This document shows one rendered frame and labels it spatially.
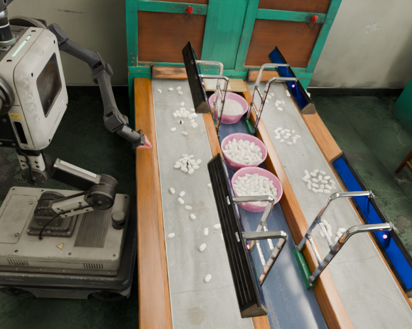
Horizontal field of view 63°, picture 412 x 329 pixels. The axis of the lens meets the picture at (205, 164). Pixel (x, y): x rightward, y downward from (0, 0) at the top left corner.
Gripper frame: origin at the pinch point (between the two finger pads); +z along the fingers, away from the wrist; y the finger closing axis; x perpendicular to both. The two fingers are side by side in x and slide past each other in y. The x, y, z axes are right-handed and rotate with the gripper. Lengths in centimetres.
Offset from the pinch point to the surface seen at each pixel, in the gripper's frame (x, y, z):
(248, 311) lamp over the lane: -37, -97, -2
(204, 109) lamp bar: -35.9, -0.8, 2.9
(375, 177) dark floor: -72, 40, 209
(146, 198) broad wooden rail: 4.9, -30.8, 0.3
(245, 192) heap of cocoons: -26, -28, 40
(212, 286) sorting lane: -10, -75, 19
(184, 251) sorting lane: -4, -59, 13
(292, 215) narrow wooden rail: -40, -44, 54
